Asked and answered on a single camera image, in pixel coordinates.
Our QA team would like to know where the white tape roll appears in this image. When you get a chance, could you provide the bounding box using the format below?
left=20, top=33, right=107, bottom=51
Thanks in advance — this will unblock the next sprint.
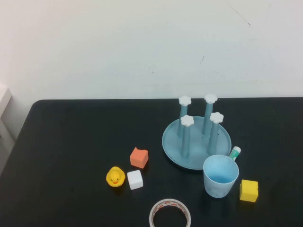
left=149, top=198, right=192, bottom=227

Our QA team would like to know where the white foam cube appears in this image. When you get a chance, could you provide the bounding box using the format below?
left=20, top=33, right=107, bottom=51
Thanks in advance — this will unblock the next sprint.
left=126, top=169, right=144, bottom=191

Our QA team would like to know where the white green glue stick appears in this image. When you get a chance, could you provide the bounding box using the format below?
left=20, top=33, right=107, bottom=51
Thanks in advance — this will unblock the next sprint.
left=228, top=146, right=241, bottom=162

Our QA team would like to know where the yellow rubber duck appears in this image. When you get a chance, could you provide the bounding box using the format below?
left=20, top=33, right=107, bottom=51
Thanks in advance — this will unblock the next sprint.
left=106, top=166, right=126, bottom=188

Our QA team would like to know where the orange foam cube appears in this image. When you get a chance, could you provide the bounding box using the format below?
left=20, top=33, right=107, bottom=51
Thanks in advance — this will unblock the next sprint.
left=129, top=147, right=149, bottom=169

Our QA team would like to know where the light blue plastic cup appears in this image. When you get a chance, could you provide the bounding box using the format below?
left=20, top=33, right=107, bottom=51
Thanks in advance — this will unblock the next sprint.
left=203, top=154, right=240, bottom=199

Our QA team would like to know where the blue four-post cup stand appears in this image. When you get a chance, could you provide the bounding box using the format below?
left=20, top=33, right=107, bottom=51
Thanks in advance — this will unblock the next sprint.
left=161, top=93, right=232, bottom=170

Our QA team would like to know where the yellow foam cube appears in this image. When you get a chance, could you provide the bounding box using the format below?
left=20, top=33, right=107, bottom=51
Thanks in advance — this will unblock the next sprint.
left=239, top=179, right=259, bottom=203

